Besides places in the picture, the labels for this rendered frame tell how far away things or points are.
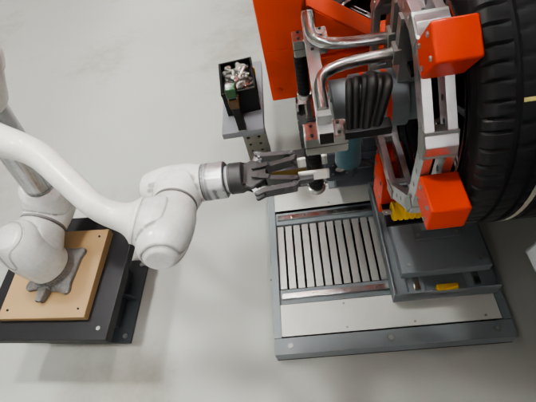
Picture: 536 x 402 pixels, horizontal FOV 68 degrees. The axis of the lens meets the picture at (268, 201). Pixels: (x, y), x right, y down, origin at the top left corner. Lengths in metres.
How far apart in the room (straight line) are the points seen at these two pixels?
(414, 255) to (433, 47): 0.92
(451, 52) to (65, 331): 1.42
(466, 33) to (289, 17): 0.75
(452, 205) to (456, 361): 0.91
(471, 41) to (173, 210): 0.61
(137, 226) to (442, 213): 0.59
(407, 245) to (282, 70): 0.77
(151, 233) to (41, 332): 0.93
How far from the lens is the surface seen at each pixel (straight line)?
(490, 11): 0.80
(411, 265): 1.48
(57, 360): 1.97
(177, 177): 0.92
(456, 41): 0.73
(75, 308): 1.59
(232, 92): 1.46
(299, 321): 1.55
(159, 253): 0.79
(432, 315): 1.58
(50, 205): 1.54
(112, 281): 1.59
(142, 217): 0.82
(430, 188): 0.84
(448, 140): 0.81
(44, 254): 1.52
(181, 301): 1.78
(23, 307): 1.72
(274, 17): 1.38
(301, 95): 1.20
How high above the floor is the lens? 1.55
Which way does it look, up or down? 54 degrees down
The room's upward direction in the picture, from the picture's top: 17 degrees counter-clockwise
